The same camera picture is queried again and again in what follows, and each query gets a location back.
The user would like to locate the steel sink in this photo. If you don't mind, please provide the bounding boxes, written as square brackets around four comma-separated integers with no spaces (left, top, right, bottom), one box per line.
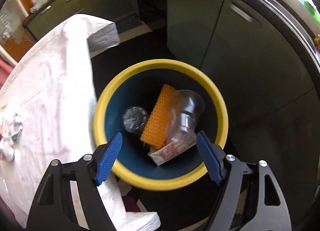
[246,0,320,54]

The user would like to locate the frosted glass sliding door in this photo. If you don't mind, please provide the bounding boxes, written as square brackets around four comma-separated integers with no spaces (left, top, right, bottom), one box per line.
[0,0,38,46]

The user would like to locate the clear plastic bags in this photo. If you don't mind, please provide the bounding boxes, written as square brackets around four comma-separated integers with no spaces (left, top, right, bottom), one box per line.
[30,0,54,14]

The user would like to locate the dark red cloth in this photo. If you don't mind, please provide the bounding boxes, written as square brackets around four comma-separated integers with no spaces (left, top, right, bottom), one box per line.
[122,193,143,213]

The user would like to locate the clear plastic cup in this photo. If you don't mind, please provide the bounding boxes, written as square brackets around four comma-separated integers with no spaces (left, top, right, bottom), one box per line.
[164,90,205,146]

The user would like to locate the green plastic holder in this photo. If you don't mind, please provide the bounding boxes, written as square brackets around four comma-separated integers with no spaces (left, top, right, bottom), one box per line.
[301,0,320,21]

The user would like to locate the silver foil wrapper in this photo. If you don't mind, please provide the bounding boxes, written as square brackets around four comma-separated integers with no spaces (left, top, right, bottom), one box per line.
[2,113,24,143]

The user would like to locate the clear plastic bottle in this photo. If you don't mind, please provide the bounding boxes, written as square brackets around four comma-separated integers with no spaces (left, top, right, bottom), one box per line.
[122,105,150,135]

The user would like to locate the red white milk carton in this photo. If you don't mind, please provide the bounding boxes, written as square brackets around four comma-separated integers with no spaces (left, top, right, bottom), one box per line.
[149,133,198,166]

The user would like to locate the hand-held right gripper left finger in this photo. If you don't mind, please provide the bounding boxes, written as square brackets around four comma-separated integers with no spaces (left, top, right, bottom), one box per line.
[26,131,123,231]

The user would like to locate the yellow rimmed dark trash bin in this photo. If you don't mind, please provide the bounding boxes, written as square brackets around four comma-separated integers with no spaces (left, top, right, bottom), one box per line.
[93,58,229,191]

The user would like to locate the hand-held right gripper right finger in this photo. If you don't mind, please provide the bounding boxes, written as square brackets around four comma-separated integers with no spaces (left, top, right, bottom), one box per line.
[196,131,292,231]

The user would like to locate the white floral tablecloth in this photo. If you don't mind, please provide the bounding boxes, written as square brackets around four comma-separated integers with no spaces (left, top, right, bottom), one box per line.
[0,14,160,231]

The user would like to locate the orange ridged foam piece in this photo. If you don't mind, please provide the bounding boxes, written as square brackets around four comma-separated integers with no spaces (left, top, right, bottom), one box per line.
[140,84,177,150]

